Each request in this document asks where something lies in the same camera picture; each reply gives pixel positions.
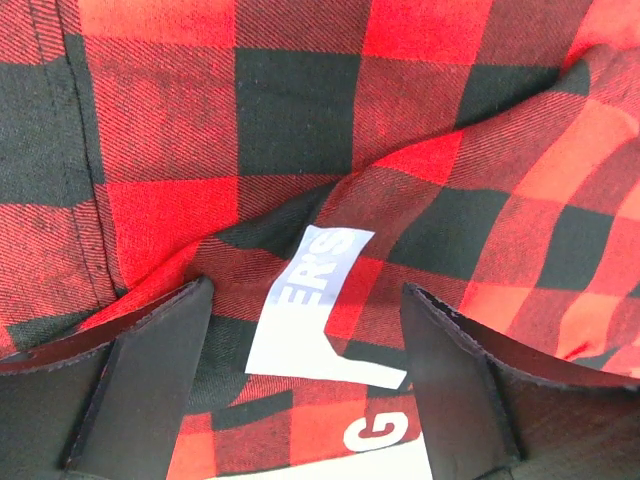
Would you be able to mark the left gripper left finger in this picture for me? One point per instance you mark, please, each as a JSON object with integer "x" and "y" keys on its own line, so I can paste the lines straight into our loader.
{"x": 106, "y": 403}

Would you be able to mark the red black plaid shirt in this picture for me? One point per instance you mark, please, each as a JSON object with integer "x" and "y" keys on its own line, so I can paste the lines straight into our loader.
{"x": 310, "y": 158}

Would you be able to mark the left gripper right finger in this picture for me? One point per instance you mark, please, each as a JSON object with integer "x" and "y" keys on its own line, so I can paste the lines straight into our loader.
{"x": 493, "y": 408}

